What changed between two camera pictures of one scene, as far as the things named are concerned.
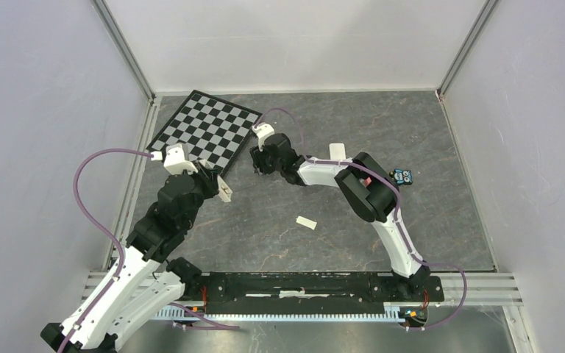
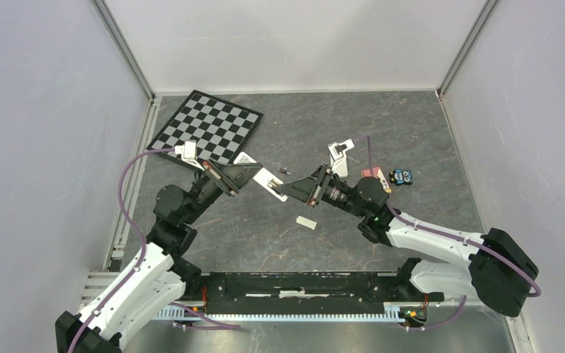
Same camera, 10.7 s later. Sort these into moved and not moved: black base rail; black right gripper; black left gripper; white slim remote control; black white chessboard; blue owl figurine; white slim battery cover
Moved: black left gripper; white slim remote control; black right gripper
Not moved: black base rail; black white chessboard; white slim battery cover; blue owl figurine
